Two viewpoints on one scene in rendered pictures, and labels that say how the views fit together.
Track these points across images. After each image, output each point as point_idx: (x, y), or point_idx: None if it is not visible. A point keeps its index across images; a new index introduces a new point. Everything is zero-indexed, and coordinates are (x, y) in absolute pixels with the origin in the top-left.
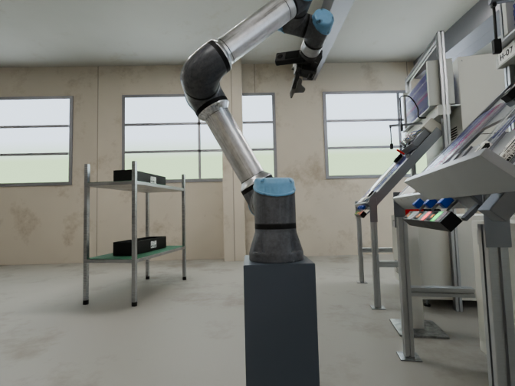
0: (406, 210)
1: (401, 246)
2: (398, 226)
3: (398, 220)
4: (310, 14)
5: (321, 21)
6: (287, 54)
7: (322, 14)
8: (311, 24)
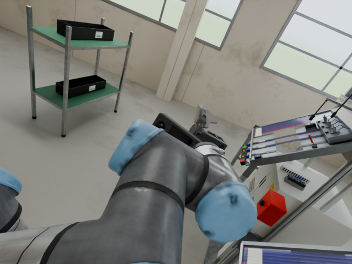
0: (262, 215)
1: (225, 263)
2: (232, 254)
3: (235, 251)
4: (207, 182)
5: (209, 237)
6: (171, 132)
7: (225, 218)
8: (192, 208)
